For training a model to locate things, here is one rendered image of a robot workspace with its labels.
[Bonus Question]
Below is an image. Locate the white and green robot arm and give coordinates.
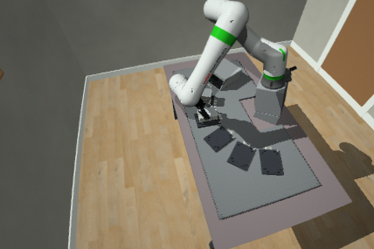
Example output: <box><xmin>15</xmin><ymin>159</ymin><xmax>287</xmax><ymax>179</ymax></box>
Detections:
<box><xmin>170</xmin><ymin>0</ymin><xmax>297</xmax><ymax>107</ymax></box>

